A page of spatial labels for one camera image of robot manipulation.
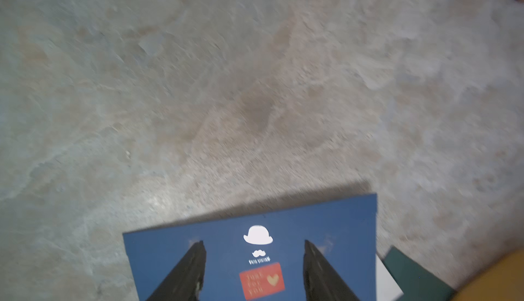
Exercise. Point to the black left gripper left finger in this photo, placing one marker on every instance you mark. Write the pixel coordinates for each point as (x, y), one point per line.
(185, 281)

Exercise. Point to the yellow plastic storage box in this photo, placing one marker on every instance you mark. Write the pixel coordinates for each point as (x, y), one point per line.
(502, 281)

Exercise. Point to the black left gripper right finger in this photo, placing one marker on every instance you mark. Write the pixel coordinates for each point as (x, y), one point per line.
(321, 281)

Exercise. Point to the cream white envelope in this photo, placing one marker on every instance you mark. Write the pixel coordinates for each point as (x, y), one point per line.
(387, 288)

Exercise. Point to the navy blue envelope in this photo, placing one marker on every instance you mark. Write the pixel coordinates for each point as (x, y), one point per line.
(260, 257)

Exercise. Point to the dark green envelope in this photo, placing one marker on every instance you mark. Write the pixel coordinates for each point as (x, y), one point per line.
(416, 283)

